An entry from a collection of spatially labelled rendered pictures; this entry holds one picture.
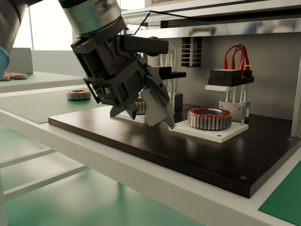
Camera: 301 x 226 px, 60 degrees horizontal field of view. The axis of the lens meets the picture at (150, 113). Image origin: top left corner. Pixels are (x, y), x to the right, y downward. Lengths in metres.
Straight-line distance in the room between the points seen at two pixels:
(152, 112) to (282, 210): 0.24
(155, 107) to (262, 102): 0.52
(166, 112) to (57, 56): 5.34
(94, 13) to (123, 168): 0.31
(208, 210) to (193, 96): 0.63
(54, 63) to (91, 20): 5.34
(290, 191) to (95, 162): 0.40
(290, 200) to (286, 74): 0.48
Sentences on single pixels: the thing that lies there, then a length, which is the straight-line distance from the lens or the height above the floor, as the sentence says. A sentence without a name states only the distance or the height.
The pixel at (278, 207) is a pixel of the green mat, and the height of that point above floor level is 0.75.
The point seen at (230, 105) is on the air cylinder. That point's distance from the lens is 0.80.
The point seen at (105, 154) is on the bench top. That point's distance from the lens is 0.59.
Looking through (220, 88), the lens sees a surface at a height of 0.88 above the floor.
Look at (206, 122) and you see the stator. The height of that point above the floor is 0.80.
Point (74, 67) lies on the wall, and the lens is 5.94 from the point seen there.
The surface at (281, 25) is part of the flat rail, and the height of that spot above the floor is 1.03.
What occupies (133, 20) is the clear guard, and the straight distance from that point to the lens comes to 0.67.
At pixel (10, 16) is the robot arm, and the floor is 1.01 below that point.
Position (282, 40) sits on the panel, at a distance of 0.87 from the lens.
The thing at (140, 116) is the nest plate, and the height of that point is 0.78.
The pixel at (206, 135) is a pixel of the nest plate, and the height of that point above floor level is 0.78.
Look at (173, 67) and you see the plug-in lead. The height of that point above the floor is 0.92.
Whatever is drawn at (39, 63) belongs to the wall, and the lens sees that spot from 5.58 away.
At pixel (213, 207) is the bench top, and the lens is 0.44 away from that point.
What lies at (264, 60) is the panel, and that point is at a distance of 0.89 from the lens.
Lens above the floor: 0.97
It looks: 13 degrees down
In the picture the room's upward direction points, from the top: straight up
